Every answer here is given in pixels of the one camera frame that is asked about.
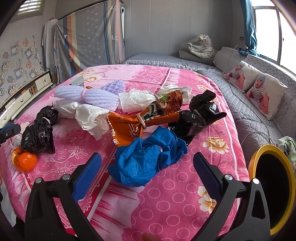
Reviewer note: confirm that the blue curtain left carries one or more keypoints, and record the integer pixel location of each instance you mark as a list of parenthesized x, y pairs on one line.
[(250, 38)]

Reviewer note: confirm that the grey quilted sofa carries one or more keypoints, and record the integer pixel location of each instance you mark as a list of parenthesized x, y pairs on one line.
[(254, 129)]

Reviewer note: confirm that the baby print pillow near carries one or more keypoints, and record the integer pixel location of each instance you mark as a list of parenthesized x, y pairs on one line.
[(266, 94)]

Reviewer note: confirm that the orange printed plastic bag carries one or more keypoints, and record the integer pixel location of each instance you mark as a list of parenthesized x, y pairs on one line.
[(165, 109)]

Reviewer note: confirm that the baby print pillow far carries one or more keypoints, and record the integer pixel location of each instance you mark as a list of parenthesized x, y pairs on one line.
[(242, 76)]

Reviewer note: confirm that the large purple foam net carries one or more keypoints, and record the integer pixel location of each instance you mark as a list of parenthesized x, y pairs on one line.
[(93, 96)]

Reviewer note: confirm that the cartoon wall poster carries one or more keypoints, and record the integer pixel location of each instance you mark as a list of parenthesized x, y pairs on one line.
[(20, 63)]

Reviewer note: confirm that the large black plastic bag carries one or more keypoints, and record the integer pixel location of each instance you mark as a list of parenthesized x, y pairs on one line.
[(203, 111)]

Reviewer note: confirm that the striped grey cloth cover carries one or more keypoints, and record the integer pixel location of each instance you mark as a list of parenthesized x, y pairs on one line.
[(89, 37)]

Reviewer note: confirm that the white hanging cloth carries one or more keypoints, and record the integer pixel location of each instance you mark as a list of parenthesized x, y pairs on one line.
[(48, 44)]

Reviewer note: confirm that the small black plastic bag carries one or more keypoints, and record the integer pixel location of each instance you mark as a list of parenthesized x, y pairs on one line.
[(38, 136)]

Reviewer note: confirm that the small purple foam net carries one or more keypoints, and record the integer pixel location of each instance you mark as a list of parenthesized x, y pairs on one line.
[(115, 87)]

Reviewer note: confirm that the white tiger plush toy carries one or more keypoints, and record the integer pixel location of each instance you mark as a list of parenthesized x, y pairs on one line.
[(202, 47)]

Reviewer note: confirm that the white low cabinet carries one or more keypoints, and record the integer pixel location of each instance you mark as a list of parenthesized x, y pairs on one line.
[(14, 105)]

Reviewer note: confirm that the grey rolled cushion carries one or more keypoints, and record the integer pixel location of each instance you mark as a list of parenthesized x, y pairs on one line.
[(187, 55)]

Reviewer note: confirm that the window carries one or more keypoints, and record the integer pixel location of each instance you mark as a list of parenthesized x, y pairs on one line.
[(275, 37)]

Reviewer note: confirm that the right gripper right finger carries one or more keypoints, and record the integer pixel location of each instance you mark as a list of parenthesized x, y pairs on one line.
[(252, 218)]

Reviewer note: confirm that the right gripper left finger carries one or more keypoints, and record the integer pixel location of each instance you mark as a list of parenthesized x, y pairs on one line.
[(43, 221)]

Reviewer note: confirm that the window blind vent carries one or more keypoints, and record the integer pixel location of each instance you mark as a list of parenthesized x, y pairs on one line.
[(29, 9)]

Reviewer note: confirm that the blue plastic bag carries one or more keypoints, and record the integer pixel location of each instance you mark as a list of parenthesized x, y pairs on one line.
[(136, 164)]

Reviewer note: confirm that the pink floral table cloth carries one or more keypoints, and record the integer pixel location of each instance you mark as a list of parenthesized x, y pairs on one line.
[(174, 204)]

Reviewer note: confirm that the baby print pillow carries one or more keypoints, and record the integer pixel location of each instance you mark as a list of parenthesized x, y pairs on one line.
[(242, 76), (266, 94)]

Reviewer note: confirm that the yellow rimmed trash bin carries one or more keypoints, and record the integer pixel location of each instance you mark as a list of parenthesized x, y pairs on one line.
[(272, 168)]

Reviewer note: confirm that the green cloth on sofa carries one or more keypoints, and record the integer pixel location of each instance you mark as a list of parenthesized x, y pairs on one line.
[(287, 145)]

